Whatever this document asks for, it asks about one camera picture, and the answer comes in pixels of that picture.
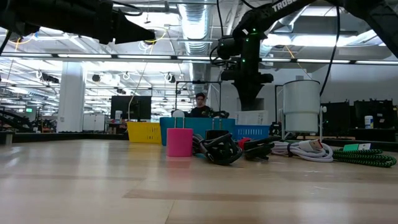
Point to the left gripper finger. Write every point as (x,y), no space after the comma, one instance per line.
(130,31)

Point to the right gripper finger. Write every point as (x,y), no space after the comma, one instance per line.
(248,96)

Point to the white box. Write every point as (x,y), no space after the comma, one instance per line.
(252,118)

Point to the pink charger cube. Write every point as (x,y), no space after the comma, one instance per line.
(179,143)

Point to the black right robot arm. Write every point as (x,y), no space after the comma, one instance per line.
(264,15)

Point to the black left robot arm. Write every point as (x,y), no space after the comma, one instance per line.
(15,14)

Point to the teal plastic bin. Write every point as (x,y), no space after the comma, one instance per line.
(199,123)

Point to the blue plastic basket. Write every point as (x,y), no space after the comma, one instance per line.
(252,132)

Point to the person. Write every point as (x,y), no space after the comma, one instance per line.
(201,112)

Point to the white cylindrical container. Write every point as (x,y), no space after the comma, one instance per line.
(301,105)

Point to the white round object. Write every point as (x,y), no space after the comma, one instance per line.
(178,114)

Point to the black computer monitor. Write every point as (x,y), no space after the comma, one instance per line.
(124,107)

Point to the white building column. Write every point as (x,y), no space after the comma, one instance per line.
(71,99)

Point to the white wipes canister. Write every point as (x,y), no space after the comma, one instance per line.
(118,116)
(368,122)

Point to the black equipment case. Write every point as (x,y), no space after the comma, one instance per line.
(337,115)
(384,115)

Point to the white cabinet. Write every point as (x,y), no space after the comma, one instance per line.
(93,123)

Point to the yellow plastic basket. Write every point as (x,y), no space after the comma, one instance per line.
(143,132)

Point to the silver ventilation duct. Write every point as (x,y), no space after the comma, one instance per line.
(194,25)

